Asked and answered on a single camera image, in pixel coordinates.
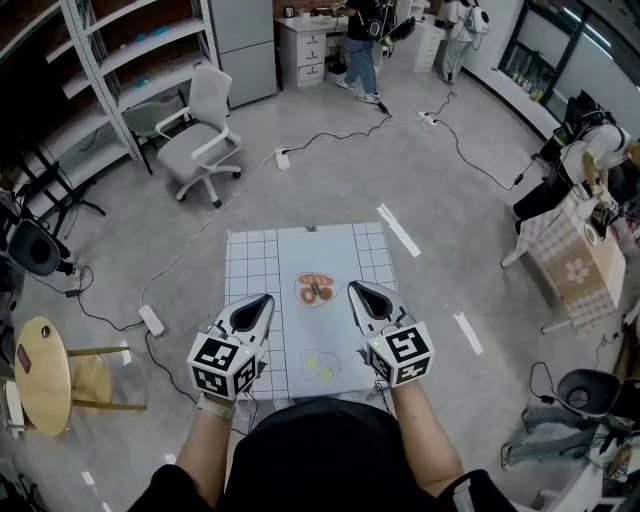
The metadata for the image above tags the pale food print tablecloth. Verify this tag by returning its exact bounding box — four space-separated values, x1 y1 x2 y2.
276 225 374 401

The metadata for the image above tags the black round stool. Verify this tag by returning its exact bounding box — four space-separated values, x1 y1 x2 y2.
6 218 82 280
556 368 625 417

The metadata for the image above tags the person's left forearm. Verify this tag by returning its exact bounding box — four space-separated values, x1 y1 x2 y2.
174 393 237 507

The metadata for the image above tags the row of bottles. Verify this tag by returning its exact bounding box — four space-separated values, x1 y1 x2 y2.
508 49 552 105

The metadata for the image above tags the round wooden stool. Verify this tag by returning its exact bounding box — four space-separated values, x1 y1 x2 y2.
13 315 148 439

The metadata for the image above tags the white grid table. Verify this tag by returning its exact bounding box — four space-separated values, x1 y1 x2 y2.
224 222 400 404

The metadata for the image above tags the white wristband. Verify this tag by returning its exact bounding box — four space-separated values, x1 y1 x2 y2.
194 392 237 422

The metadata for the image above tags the black metal stand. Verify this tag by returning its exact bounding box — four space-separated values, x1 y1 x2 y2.
13 143 107 237

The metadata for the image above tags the white grey office chair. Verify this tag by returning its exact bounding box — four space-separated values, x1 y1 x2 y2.
155 64 245 210

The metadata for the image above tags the black floor cable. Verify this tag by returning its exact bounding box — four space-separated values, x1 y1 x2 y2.
432 117 524 193
285 102 394 154
63 264 151 334

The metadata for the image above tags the person's right forearm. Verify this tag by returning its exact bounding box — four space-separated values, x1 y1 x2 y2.
388 380 467 501

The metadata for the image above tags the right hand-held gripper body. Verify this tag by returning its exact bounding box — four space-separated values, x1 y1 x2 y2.
360 309 435 390

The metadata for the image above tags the beige checked cloth table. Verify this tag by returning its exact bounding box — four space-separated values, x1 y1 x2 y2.
500 188 630 337

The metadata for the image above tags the white floor cable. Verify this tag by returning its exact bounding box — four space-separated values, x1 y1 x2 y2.
140 158 279 309

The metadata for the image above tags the white shelf unit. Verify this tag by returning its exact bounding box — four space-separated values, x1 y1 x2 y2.
43 0 222 166

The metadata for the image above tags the grey tall cabinet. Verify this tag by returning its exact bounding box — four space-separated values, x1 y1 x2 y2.
206 0 279 110

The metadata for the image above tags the white floor tape strip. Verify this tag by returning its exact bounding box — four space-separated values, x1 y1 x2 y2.
452 311 485 357
376 203 422 259

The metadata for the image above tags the person's black shirt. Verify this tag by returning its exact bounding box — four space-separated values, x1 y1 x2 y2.
126 398 519 512

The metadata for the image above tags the white desk with drawers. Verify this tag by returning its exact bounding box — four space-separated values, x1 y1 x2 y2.
273 15 349 92

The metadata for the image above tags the grey shell chair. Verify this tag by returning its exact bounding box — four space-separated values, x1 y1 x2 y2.
121 94 187 176

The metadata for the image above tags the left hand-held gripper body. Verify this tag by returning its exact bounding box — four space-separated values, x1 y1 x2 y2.
187 318 267 402

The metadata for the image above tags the white drawer cabinet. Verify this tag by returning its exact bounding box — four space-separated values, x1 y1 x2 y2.
411 20 447 75

